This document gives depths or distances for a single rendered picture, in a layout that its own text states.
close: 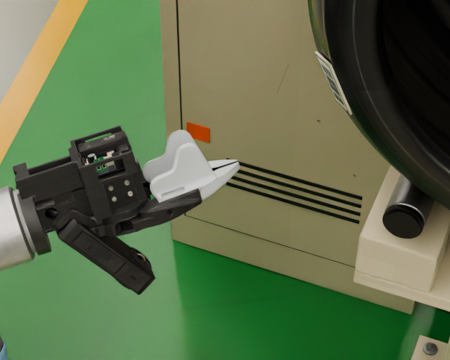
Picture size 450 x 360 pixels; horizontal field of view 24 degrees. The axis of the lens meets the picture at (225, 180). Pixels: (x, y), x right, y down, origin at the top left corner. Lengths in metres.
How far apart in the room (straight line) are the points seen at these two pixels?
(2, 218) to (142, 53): 1.86
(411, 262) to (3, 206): 0.45
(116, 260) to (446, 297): 0.38
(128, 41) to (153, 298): 0.90
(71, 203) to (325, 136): 0.98
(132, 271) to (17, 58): 1.85
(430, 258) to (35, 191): 0.43
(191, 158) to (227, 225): 1.20
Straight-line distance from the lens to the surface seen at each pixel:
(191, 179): 1.00
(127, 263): 1.03
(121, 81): 2.73
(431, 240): 1.16
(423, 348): 2.14
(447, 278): 1.21
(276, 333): 2.14
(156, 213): 0.98
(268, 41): 1.83
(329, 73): 1.02
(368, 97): 1.01
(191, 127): 2.03
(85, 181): 0.97
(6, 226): 0.98
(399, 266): 1.17
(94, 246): 1.01
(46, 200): 0.99
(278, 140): 1.97
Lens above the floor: 1.71
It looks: 44 degrees down
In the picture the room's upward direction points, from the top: straight up
